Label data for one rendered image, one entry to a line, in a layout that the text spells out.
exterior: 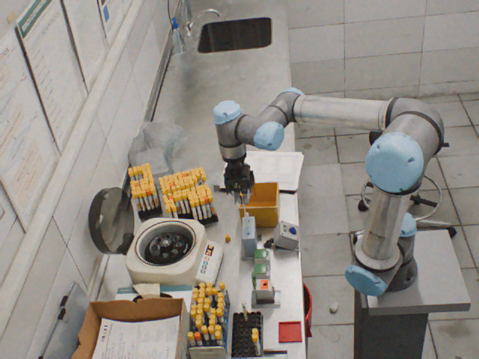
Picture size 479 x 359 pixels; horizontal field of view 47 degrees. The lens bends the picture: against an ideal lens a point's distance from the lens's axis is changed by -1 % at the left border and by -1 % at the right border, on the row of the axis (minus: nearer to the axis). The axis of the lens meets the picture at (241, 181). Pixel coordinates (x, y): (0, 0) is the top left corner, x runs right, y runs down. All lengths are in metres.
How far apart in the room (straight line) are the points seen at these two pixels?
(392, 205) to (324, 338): 1.49
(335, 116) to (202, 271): 0.69
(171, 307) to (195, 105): 1.25
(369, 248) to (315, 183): 2.03
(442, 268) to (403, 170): 0.66
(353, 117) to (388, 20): 2.54
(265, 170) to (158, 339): 0.83
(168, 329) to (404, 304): 0.68
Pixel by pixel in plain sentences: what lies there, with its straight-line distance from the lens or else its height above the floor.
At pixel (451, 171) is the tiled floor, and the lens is 3.58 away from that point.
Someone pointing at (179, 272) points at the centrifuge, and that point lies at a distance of 1.73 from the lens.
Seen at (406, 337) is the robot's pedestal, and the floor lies 0.71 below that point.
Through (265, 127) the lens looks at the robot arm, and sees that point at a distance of 1.41.
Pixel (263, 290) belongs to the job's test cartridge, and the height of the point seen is 0.95.
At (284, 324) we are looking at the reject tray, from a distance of 1.70.
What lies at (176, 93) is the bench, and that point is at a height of 0.88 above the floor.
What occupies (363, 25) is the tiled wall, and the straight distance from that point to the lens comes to 3.88.
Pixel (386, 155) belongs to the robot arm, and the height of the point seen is 1.53.
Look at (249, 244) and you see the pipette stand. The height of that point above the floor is 0.95.
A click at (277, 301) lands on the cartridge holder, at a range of 1.74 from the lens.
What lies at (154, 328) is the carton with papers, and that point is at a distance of 1.69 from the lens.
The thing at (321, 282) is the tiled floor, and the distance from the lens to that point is 2.92.
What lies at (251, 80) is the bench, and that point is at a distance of 2.78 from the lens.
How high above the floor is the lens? 2.27
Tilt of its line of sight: 40 degrees down
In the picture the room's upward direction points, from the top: 9 degrees counter-clockwise
